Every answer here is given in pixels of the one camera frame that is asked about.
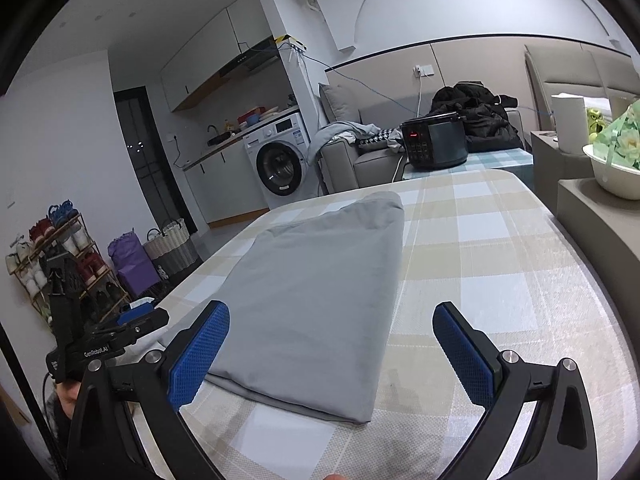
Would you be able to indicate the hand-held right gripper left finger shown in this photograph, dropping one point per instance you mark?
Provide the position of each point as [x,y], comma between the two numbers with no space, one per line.
[197,355]

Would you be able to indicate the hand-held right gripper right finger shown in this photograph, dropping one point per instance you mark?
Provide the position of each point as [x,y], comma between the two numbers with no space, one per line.
[465,355]

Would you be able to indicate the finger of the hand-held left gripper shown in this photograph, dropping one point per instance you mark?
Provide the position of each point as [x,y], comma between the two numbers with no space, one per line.
[150,326]
[135,314]

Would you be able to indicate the grey t-shirt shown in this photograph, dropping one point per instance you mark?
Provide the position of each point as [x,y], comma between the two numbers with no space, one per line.
[310,300]

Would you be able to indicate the light grey clothes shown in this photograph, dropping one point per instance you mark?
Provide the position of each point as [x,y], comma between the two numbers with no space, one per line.
[335,135]

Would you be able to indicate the person's right hand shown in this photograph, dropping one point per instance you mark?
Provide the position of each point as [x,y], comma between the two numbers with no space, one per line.
[334,477]

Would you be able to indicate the purple bag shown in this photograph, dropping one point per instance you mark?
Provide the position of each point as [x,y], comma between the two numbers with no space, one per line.
[130,265]

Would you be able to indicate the shoe rack with shoes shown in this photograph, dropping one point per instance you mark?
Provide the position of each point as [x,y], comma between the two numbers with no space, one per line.
[75,255]

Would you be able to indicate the woven basket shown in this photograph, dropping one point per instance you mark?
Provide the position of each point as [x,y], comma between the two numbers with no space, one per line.
[170,250]

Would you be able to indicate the black door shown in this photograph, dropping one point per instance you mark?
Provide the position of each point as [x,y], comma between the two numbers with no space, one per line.
[145,160]

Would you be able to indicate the kitchen counter cabinet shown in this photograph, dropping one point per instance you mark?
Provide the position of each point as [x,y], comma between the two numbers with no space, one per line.
[225,185]

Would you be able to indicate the grey side cabinet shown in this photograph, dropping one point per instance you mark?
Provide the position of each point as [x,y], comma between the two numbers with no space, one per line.
[590,220]

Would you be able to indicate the teal checked cloth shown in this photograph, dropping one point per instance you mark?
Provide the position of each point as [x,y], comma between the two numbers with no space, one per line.
[500,160]

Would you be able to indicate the black faucet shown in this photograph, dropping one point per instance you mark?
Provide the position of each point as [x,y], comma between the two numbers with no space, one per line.
[212,131]

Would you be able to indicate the white washing machine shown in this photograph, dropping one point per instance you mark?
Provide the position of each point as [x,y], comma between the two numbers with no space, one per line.
[280,165]

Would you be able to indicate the grey sofa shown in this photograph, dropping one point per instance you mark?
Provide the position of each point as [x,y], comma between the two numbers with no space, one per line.
[370,165]

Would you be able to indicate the black electric pressure cooker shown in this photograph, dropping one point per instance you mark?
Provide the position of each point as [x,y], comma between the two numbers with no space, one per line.
[440,142]

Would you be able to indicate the white bowl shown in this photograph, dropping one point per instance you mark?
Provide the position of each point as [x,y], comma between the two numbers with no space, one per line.
[615,180]

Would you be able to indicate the houndstooth pillow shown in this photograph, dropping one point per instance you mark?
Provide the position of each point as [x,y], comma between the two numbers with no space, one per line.
[385,135]

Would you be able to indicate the black jacket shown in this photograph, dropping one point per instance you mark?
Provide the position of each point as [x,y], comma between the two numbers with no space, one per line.
[475,105]

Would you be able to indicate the upper kitchen cabinet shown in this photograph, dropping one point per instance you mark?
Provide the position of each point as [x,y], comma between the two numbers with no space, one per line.
[200,65]

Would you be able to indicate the green plastic bag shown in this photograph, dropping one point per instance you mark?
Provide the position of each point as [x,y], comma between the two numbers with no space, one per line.
[625,135]

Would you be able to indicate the range hood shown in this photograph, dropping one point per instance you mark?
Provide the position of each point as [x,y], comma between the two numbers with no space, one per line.
[250,62]

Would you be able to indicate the grey sofa cushion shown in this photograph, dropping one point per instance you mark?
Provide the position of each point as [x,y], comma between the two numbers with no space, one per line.
[340,102]

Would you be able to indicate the beige bed headboard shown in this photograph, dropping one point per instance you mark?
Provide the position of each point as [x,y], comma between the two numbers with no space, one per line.
[565,70]

